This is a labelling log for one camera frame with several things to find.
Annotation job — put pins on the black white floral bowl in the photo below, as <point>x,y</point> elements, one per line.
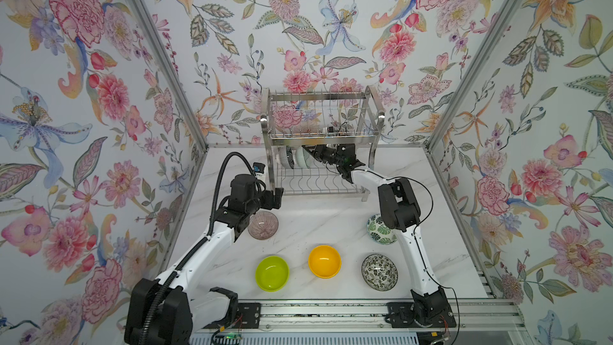
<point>379,272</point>

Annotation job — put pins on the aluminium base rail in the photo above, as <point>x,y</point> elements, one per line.
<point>367,315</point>

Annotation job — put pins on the pale green bowl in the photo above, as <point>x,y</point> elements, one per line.
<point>303,158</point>

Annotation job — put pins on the dark patterned bowl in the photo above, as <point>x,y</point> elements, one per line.
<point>286,157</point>

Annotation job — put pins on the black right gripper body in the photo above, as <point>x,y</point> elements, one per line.
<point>334,158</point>

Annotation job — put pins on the yellow bowl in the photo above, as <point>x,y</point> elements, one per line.
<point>324,262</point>

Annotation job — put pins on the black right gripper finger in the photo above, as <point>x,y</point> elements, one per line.
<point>319,155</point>
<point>317,149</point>

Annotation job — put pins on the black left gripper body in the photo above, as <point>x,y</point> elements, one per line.
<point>266,200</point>

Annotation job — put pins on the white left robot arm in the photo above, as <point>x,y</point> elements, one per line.
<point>168,309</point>

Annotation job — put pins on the green leaf pattern bowl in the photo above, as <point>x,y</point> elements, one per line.
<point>379,232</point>

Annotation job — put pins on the pink striped bowl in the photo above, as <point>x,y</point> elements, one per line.
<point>263,225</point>

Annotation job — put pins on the lime green bowl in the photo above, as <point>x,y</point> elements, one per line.
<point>272,274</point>

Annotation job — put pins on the stainless steel dish rack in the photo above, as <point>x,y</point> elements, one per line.
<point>356,116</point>

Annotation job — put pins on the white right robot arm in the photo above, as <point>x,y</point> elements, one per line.
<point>401,213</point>

